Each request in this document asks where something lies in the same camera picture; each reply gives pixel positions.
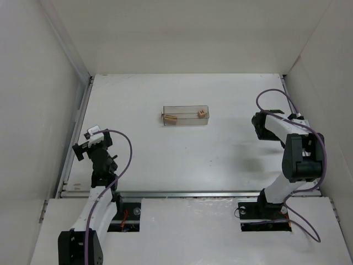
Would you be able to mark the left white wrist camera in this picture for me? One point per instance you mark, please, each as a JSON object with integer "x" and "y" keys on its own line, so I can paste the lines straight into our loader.
{"x": 94, "y": 135}

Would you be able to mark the dark striped wood block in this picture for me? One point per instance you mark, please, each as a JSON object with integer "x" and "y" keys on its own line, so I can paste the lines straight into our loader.
{"x": 171, "y": 118}

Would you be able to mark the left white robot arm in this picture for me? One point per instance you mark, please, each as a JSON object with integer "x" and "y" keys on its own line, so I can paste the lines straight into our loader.
{"x": 81, "y": 244}

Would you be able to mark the clear plastic drawer box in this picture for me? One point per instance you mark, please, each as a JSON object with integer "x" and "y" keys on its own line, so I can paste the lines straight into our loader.
{"x": 187, "y": 115}

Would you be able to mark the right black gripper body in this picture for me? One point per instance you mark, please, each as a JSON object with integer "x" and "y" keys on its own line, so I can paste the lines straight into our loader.
{"x": 259, "y": 125}

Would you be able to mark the wood cube with letter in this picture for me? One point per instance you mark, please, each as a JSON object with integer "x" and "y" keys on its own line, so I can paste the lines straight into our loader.
{"x": 201, "y": 114}

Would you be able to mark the aluminium front rail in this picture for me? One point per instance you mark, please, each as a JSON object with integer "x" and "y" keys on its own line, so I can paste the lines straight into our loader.
{"x": 152, "y": 194}

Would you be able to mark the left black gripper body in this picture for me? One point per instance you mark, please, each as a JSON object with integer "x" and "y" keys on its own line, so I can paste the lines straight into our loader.
{"x": 94, "y": 150}

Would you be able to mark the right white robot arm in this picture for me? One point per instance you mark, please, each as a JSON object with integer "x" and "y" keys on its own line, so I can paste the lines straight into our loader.
{"x": 302, "y": 162}

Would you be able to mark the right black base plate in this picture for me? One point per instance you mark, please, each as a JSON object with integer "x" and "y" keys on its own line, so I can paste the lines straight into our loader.
{"x": 263, "y": 218}

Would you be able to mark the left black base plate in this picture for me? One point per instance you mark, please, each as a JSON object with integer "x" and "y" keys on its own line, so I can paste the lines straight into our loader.
{"x": 127, "y": 218}

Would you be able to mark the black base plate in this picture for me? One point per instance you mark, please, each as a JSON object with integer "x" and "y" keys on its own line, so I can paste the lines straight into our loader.
{"x": 127, "y": 218}
{"x": 263, "y": 218}

